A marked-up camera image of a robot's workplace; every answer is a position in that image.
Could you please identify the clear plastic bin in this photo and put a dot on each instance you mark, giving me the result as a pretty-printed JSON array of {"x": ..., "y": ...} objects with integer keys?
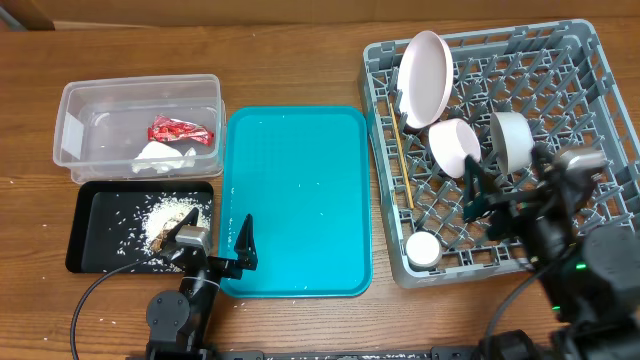
[{"x": 101, "y": 125}]

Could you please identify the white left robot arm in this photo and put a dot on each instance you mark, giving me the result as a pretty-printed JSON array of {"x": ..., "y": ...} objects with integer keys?
[{"x": 178, "y": 319}]

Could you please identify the small pink bowl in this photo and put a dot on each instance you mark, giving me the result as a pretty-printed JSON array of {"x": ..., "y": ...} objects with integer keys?
[{"x": 451, "y": 141}]

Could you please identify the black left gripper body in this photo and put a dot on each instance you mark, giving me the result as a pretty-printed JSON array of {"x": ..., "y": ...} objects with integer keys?
[{"x": 222, "y": 268}]

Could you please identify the black tray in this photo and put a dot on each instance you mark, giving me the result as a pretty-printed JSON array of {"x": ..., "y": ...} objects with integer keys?
[{"x": 91, "y": 249}]

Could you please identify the large white plate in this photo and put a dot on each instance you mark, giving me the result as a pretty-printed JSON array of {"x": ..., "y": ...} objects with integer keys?
[{"x": 425, "y": 79}]

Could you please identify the grey dish rack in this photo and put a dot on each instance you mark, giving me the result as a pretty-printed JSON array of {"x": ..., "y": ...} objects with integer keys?
[{"x": 556, "y": 75}]

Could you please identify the teal plastic tray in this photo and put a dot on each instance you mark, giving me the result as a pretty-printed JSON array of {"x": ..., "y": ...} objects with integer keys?
[{"x": 303, "y": 174}]

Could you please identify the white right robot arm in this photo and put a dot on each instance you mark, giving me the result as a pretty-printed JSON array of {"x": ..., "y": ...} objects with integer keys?
[{"x": 591, "y": 281}]

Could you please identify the white cup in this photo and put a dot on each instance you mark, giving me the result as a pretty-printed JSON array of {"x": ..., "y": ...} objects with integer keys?
[{"x": 423, "y": 250}]

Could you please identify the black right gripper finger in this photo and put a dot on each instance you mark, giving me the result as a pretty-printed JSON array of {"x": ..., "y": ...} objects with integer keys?
[
  {"x": 480, "y": 192},
  {"x": 542, "y": 159}
]

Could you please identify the grey bowl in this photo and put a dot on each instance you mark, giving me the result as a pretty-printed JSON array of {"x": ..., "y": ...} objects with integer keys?
[{"x": 511, "y": 140}]

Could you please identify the spilled white rice pile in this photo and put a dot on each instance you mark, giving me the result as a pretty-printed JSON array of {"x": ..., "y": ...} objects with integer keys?
[{"x": 135, "y": 229}]

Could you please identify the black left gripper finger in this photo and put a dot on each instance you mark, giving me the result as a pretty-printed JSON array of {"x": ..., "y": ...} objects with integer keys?
[
  {"x": 191, "y": 219},
  {"x": 245, "y": 246}
]

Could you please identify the wooden chopstick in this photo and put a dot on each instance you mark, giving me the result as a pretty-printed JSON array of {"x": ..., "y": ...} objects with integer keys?
[{"x": 401, "y": 156}]

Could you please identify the red snack wrapper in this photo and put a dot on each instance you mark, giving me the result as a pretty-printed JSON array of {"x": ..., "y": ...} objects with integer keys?
[{"x": 165, "y": 129}]

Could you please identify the white napkin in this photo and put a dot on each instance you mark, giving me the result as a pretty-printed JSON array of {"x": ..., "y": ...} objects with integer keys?
[{"x": 162, "y": 158}]

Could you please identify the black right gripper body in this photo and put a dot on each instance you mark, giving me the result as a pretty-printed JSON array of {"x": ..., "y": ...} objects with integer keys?
[{"x": 507, "y": 206}]

